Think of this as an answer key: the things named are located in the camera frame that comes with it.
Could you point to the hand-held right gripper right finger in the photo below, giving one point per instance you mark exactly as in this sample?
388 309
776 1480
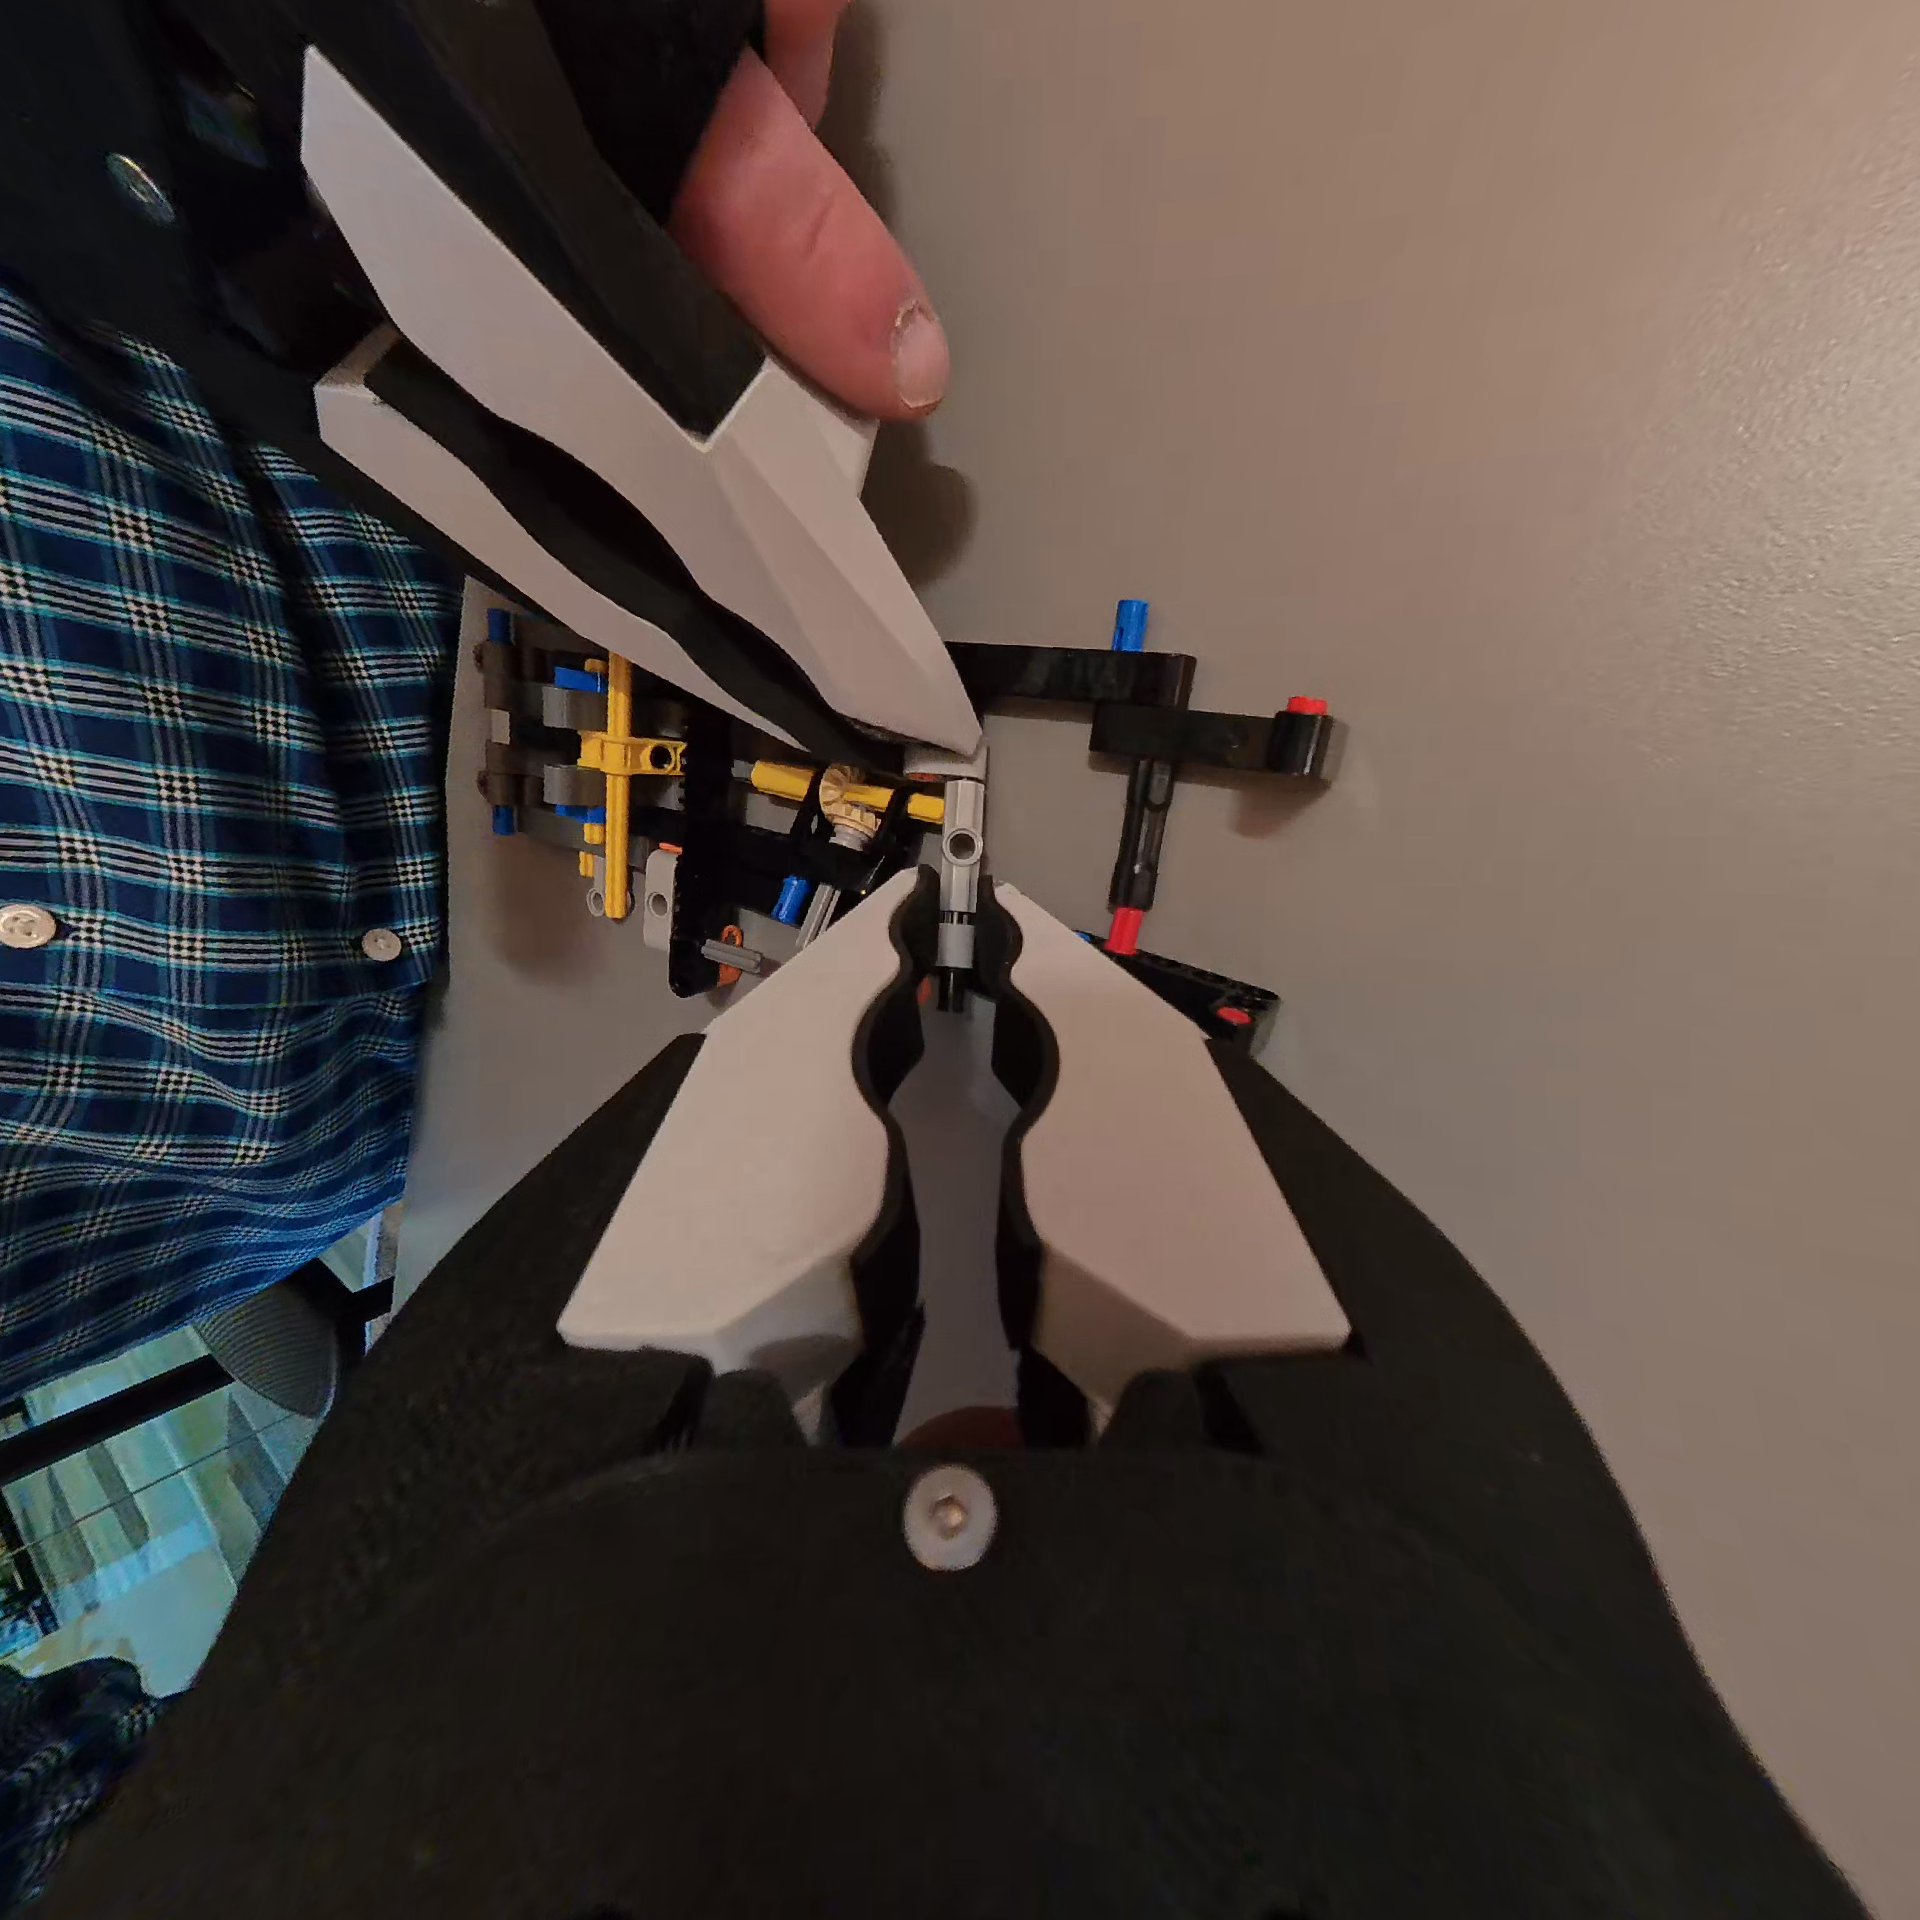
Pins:
1184 1184

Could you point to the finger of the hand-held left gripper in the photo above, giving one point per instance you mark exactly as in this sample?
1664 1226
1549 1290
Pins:
600 406
375 452

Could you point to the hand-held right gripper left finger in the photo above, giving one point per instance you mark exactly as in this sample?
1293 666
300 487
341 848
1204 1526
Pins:
720 1184

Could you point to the multicolour lego gear assembly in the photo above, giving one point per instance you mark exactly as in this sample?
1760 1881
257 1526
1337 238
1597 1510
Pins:
629 751

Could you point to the black lego arm assembly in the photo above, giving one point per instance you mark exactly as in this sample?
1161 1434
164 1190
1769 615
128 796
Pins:
1156 734

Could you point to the black metal railing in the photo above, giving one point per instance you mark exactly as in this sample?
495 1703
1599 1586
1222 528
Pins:
150 1410

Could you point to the blue plaid shirt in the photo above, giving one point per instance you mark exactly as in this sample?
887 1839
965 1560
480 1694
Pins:
194 839

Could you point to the person's left hand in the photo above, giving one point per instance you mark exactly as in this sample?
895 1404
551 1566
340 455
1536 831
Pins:
820 254

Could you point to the black lego beam red pin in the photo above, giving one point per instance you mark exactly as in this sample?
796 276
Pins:
1201 983

